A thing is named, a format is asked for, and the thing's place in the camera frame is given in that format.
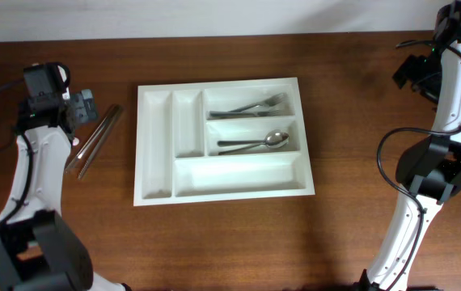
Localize steel kitchen tongs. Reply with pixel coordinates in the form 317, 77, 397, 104
65, 104, 124, 180

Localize steel fork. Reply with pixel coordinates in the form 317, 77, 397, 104
231, 92, 288, 112
209, 110, 283, 119

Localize steel spoon pointing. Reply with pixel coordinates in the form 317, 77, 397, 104
217, 130, 290, 148

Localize steel spoon pointing down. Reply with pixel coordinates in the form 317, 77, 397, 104
218, 143, 264, 155

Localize left black arm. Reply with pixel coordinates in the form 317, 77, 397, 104
0, 62, 129, 290

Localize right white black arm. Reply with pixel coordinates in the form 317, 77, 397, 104
353, 1, 461, 290

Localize white plastic cutlery tray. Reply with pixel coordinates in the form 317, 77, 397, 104
133, 78, 315, 206

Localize right black camera cable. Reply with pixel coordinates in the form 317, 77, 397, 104
375, 39, 461, 291

